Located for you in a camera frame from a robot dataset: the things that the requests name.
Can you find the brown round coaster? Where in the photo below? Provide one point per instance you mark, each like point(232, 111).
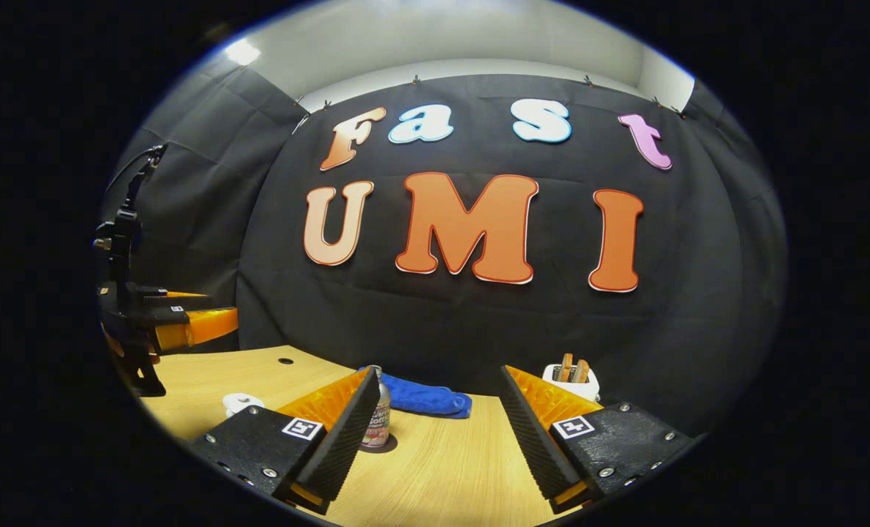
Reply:
point(391, 443)

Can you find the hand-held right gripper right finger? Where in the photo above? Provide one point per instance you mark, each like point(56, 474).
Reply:
point(533, 443)

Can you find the ceiling light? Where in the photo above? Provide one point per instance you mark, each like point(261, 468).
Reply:
point(243, 52)

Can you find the white toaster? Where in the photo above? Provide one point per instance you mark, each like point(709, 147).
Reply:
point(574, 389)

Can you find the white teacup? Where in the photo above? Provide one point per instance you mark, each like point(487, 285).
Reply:
point(244, 411)

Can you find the silver water bottle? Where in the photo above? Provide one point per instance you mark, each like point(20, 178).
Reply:
point(377, 421)

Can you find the bread slice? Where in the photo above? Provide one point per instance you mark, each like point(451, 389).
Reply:
point(582, 369)
point(566, 366)

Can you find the white teacup lid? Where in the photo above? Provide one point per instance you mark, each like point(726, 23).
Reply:
point(243, 400)

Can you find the blue cloth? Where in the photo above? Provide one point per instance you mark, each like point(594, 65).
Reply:
point(427, 399)

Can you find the black backdrop cloth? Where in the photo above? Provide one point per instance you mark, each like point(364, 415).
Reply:
point(434, 329)

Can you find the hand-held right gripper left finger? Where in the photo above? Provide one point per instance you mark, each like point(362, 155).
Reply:
point(347, 443)

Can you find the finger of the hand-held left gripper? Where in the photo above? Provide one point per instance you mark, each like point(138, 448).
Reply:
point(200, 326)
point(178, 300)

